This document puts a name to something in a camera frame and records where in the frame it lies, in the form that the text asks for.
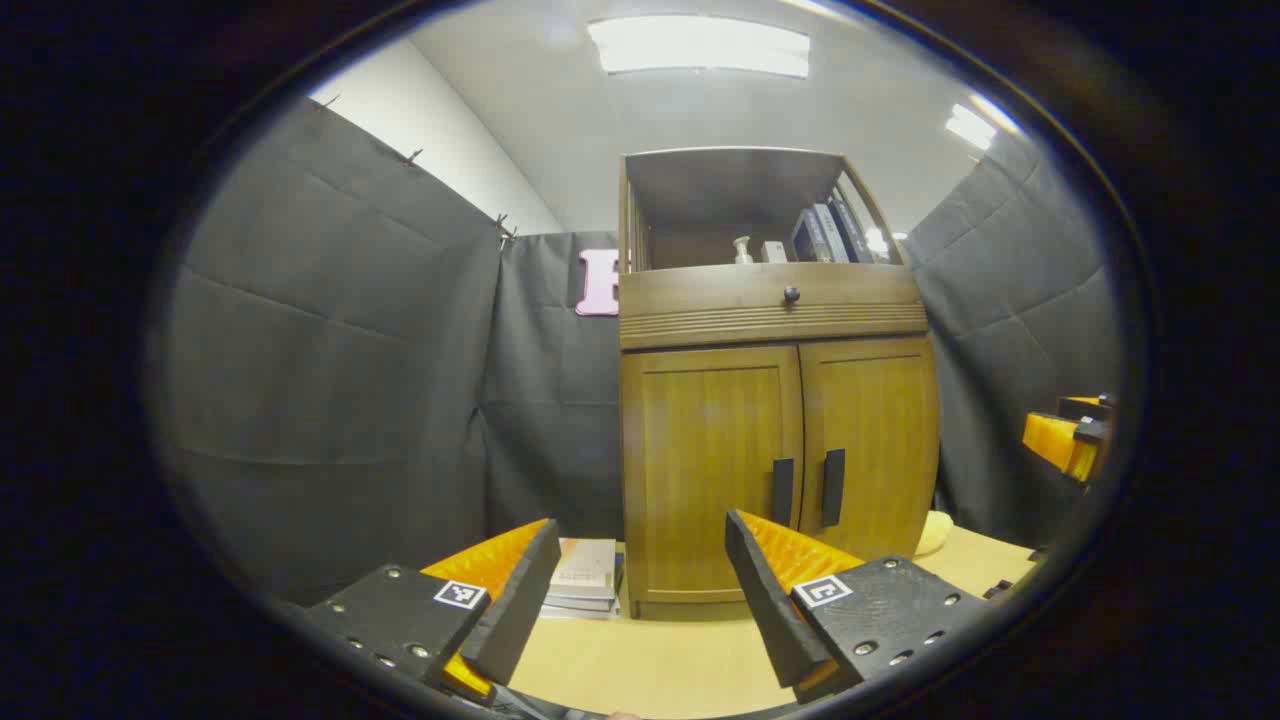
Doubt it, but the wooden cabinet door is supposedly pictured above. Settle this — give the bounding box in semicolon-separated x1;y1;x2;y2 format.
798;335;941;561
622;345;804;606

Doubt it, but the wooden drawer with black knob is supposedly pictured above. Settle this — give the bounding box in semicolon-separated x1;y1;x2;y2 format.
618;262;929;351

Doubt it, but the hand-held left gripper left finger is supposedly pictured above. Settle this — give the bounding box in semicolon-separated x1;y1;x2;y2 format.
300;517;563;701

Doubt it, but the small ceiling light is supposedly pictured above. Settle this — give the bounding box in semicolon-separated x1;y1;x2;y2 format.
945;100;1001;151

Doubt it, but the dark blue book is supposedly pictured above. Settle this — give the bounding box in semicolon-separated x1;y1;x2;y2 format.
812;203;851;264
790;208;831;264
828;195;876;264

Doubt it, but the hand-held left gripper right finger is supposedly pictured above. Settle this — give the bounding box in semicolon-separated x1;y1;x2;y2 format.
724;508;1001;704

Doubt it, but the pale yellow object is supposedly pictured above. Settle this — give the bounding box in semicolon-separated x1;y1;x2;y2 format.
912;510;953;558

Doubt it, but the black backdrop cloth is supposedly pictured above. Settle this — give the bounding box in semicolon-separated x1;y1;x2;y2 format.
150;95;1121;606

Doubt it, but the wooden double-door shoe cabinet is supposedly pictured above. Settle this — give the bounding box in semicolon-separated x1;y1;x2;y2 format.
617;147;941;621

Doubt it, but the large rectangular ceiling light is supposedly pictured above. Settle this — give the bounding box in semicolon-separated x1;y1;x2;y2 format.
587;15;812;79

